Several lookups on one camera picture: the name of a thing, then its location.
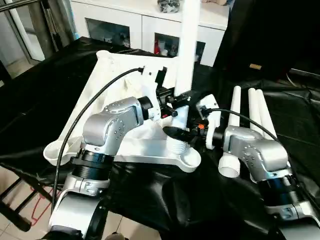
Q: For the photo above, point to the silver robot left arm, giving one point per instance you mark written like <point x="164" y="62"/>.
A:
<point x="110" y="125"/>

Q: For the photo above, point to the beige curtain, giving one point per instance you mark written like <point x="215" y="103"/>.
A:
<point x="65" y="25"/>

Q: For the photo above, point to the white plastic table leg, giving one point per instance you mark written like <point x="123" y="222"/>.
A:
<point x="265" y="115"/>
<point x="253" y="110"/>
<point x="187" y="50"/>
<point x="235" y="105"/>

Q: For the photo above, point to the black mat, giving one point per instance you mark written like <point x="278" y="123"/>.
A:
<point x="175" y="200"/>

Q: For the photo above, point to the small red bottle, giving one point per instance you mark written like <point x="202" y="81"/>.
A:
<point x="157" y="46"/>

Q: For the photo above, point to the small tan block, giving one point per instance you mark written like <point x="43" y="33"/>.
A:
<point x="255" y="66"/>

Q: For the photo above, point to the black backdrop cloth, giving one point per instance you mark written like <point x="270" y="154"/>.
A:
<point x="262" y="32"/>

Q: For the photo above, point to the white plastic table top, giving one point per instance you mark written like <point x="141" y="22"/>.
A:
<point x="125" y="60"/>

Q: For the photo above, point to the shiny object on cabinet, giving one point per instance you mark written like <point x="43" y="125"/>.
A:
<point x="168" y="5"/>

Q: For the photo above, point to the small white jar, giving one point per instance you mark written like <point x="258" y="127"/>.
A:
<point x="164" y="52"/>
<point x="174" y="51"/>

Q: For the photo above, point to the white cabinet with glass doors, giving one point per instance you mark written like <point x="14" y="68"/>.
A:
<point x="140" y="15"/>

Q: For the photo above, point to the black metal frame bars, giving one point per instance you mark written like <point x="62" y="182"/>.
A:
<point x="15" y="217"/>

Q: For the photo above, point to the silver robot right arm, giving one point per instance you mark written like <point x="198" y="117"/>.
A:
<point x="262" y="152"/>

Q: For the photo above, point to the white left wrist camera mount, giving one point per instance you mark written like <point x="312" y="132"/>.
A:
<point x="150" y="82"/>

